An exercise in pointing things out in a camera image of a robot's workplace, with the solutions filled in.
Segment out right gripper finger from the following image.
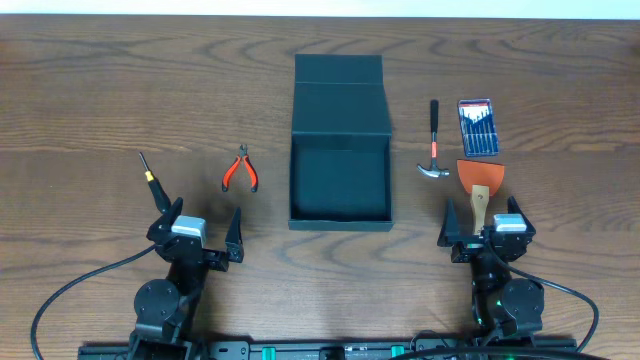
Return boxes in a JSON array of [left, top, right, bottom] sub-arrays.
[[507, 196, 535, 233], [439, 199, 460, 239]]

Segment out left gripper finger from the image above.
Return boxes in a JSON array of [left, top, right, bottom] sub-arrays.
[[157, 197, 183, 231], [225, 207, 243, 246]]

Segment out orange scraper wooden handle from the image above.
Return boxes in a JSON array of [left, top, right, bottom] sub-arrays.
[[457, 159, 505, 235]]

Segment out steel claw hammer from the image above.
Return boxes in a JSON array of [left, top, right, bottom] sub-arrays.
[[416, 99, 450, 178]]

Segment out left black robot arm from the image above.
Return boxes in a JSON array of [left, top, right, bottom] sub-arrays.
[[126, 198, 244, 360]]

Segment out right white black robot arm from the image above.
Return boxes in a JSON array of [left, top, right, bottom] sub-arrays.
[[437, 197, 544, 346]]

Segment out black yellow screwdriver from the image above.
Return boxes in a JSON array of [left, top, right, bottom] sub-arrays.
[[139, 152, 171, 213]]

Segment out blue screwdriver set case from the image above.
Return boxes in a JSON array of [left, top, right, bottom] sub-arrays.
[[457, 98, 500, 158]]

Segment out dark green open box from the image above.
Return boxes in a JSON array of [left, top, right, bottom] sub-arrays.
[[288, 54, 394, 232]]

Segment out red handled cutting pliers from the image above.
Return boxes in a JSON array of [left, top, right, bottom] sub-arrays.
[[221, 143, 260, 194]]

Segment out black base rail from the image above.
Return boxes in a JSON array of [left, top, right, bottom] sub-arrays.
[[77, 337, 579, 360]]

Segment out left black cable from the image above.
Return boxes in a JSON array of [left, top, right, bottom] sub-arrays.
[[29, 243, 157, 360]]

